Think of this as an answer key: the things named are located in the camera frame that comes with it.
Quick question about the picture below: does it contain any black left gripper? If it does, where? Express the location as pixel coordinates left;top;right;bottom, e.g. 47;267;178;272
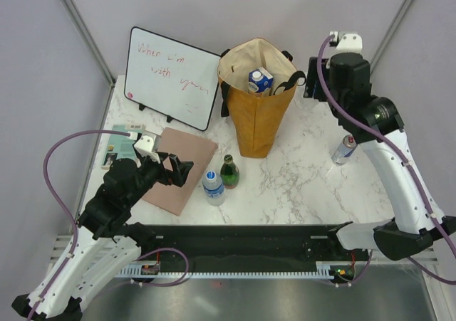
125;150;193;206

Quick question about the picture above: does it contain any blue white drink carton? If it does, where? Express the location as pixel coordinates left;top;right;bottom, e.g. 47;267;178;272
247;67;274;98

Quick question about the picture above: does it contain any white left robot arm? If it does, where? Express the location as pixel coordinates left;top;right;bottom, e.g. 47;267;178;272
11;152;193;320

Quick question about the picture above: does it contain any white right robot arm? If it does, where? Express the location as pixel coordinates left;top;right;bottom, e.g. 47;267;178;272
305;53;455;261

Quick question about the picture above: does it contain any yellow canvas tote bag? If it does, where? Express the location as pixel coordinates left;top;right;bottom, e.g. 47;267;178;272
217;38;306;158

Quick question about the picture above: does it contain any pink notebook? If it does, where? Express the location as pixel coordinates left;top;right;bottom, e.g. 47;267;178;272
141;127;219;216

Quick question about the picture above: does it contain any left clear water bottle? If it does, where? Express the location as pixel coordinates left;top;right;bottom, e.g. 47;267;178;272
202;171;225;206

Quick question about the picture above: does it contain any green glass bottle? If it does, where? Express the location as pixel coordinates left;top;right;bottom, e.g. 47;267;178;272
220;154;240;189

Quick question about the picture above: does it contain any teal booklet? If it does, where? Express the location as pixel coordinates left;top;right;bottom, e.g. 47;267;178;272
101;124;145;170

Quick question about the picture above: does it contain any silver blue drink can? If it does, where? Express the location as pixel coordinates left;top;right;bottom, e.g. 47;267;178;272
331;135;358;165

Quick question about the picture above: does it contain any small whiteboard with writing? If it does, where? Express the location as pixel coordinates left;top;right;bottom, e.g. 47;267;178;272
124;26;220;132

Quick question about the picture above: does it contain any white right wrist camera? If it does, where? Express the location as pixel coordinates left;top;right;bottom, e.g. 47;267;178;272
329;31;363;54

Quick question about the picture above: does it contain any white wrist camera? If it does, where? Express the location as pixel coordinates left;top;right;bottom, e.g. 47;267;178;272
129;130;161;163
329;31;363;54

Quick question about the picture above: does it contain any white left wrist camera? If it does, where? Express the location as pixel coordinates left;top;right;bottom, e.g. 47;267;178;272
129;130;161;163

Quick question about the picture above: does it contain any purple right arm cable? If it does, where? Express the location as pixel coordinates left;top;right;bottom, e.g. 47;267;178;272
316;32;456;286

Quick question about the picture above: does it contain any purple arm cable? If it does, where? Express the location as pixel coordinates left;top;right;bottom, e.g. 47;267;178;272
316;32;456;286
26;130;136;318

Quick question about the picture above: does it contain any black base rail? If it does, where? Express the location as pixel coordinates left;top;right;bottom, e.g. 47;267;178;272
116;223;368;261

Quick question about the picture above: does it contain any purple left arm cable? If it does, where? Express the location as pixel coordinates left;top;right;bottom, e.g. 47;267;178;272
26;130;136;318

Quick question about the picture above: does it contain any white cable duct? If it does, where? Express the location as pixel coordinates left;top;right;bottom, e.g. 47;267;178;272
115;262;355;280

